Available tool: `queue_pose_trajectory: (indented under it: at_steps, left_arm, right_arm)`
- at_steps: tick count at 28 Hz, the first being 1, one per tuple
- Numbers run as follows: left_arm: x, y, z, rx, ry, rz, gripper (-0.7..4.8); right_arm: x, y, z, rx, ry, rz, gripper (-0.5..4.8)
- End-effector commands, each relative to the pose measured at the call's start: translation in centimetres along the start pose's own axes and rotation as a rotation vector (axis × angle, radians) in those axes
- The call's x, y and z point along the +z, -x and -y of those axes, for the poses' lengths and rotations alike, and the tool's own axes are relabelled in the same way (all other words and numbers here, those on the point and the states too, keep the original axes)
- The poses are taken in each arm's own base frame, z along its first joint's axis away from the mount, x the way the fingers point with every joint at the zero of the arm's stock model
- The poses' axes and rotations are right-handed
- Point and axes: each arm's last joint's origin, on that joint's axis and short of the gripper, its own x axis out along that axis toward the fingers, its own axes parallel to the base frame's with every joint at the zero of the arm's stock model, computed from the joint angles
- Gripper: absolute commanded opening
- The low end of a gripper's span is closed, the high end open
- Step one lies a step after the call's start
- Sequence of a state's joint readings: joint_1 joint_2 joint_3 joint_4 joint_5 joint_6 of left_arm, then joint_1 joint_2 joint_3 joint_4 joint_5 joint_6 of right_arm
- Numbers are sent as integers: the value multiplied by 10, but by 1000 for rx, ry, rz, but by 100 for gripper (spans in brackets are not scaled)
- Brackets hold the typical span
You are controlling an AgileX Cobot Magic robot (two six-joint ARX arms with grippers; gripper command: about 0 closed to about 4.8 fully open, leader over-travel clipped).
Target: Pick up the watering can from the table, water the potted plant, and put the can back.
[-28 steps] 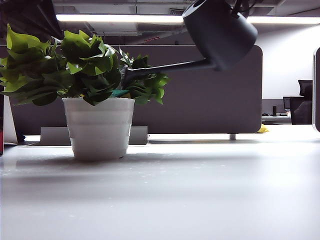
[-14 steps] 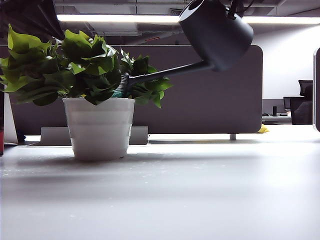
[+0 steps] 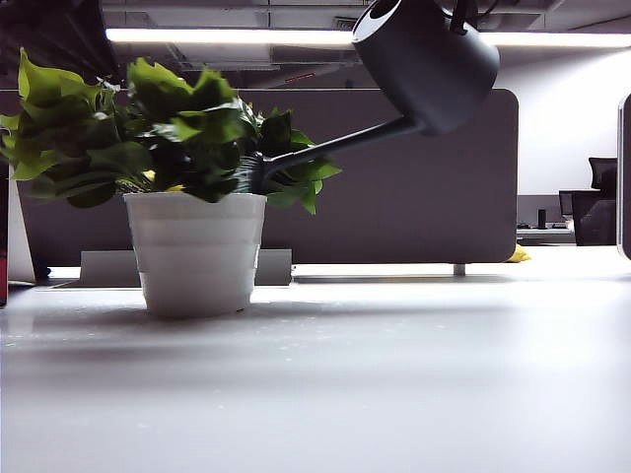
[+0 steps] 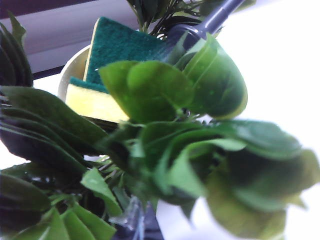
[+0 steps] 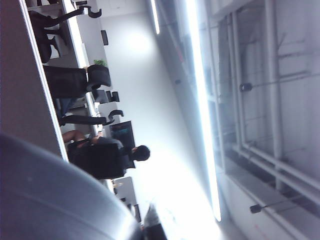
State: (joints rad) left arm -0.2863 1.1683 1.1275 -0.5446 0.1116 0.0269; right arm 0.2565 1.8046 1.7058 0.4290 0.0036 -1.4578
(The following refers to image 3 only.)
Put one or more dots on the white-edged monitor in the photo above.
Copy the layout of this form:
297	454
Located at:
625	172

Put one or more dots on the black office chair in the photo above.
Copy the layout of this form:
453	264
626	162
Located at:
596	222

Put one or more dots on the white leaning board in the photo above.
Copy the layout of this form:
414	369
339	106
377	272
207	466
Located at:
21	236

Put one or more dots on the dark red box edge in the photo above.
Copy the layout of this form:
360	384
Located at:
4	246

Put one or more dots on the green leafy artificial plant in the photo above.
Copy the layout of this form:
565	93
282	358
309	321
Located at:
162	133

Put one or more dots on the dark grey watering can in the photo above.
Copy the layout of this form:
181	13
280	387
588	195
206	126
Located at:
429	64

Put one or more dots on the long ceiling light strip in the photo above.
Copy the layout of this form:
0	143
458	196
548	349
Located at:
222	37

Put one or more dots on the yellow object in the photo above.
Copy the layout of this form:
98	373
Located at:
521	254

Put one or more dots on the grey desk divider panel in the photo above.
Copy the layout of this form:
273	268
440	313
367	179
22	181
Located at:
394	197

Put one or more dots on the grey metal divider foot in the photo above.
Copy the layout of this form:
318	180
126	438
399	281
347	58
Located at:
459	269

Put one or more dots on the small black cylinder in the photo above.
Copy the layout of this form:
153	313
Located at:
542	219

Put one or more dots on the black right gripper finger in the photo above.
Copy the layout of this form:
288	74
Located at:
464	15

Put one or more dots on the white ribbed plant pot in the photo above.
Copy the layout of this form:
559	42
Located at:
197	256

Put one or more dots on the grey divider base bracket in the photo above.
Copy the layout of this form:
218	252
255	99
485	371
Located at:
108	268

